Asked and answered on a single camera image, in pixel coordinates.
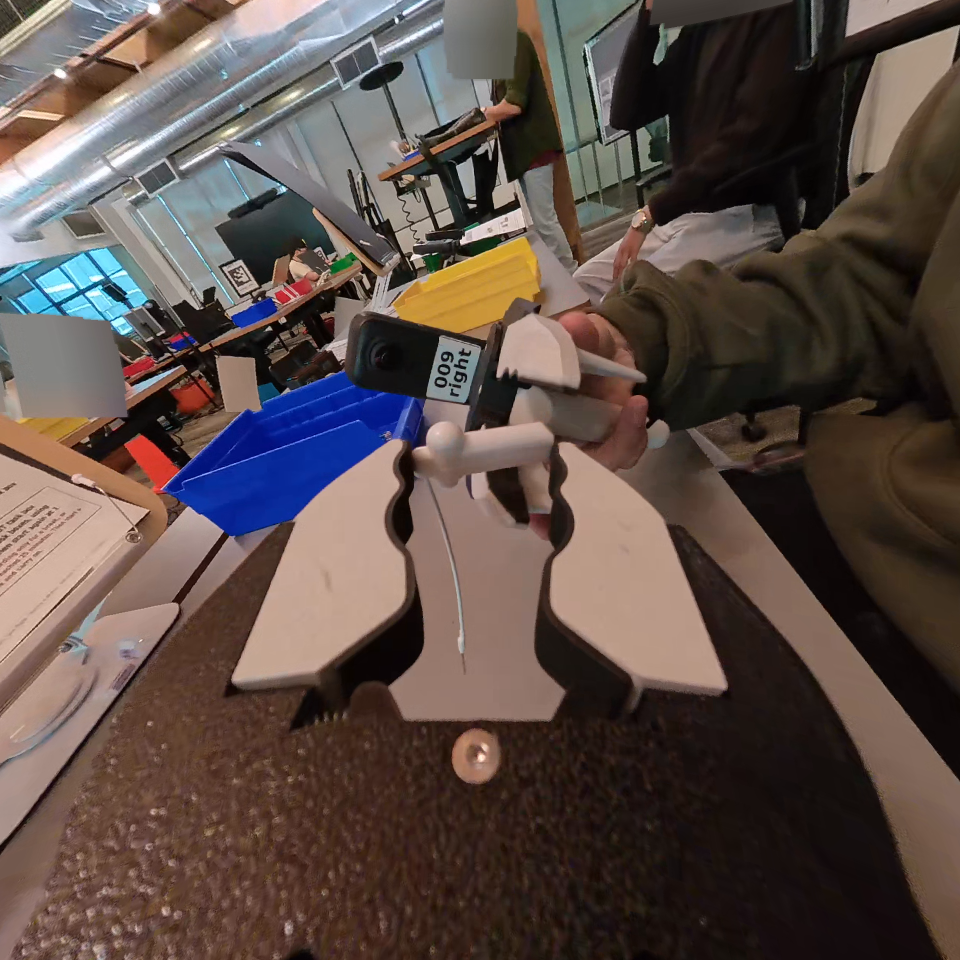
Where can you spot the black monitor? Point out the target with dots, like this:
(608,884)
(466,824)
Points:
(262,232)

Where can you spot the small blue bin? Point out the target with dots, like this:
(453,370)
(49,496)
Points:
(255,313)

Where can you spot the blue divided plastic bin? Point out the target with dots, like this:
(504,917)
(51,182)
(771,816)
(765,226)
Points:
(285,465)

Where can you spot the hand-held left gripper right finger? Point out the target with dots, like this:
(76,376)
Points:
(630,592)

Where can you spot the green plastic bin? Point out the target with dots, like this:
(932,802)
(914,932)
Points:
(343,262)

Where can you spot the small fiducial marker sign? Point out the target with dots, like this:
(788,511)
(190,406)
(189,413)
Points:
(238,277)

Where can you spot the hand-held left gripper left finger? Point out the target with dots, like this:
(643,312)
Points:
(330,592)

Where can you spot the grey display board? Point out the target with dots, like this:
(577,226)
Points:
(315,187)

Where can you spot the yellow plastic bin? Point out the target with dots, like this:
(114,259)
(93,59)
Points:
(465,289)

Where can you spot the person's right hand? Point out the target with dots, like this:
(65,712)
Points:
(630,427)

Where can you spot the wooden standing desk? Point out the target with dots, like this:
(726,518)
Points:
(454,191)

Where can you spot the white board stand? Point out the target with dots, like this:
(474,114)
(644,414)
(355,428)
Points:
(112,652)

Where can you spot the silver ventilation duct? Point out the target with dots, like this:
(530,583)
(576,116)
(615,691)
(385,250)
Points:
(187,97)

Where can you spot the ceiling vent grille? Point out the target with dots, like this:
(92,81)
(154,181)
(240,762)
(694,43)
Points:
(356,61)

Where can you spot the red plastic bin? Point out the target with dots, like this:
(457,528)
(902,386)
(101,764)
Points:
(292,292)

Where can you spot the black floor lamp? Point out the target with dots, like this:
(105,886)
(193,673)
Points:
(381,75)

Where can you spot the grey card panel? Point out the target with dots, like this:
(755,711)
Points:
(349,315)
(238,382)

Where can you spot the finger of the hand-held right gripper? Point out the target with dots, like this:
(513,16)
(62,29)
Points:
(480,495)
(544,352)

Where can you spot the white plastic knob piece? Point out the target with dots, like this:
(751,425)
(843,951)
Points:
(446,454)

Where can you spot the instruction sheet board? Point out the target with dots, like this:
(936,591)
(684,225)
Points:
(52,540)

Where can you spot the black bag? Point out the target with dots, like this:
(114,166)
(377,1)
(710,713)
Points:
(450,131)

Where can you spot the person's right forearm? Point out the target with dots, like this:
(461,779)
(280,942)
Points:
(787,322)

